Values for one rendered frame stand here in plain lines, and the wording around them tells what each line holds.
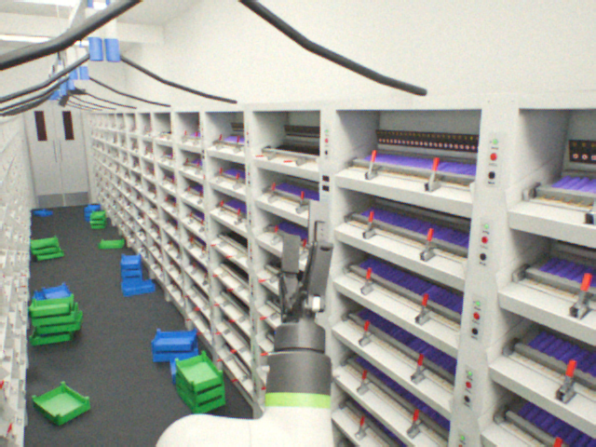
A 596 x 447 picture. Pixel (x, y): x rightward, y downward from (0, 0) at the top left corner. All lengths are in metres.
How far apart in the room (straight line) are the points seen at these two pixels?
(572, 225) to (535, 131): 0.24
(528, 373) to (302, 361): 0.73
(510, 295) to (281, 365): 0.68
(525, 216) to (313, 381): 0.66
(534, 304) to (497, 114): 0.43
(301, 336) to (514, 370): 0.72
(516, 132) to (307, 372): 0.72
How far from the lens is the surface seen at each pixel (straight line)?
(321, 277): 0.63
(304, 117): 2.18
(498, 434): 1.37
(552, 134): 1.23
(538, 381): 1.23
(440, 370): 1.50
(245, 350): 2.84
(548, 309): 1.12
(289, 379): 0.63
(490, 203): 1.15
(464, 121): 1.46
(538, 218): 1.09
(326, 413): 0.65
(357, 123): 1.67
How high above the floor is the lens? 1.76
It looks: 15 degrees down
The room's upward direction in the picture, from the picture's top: straight up
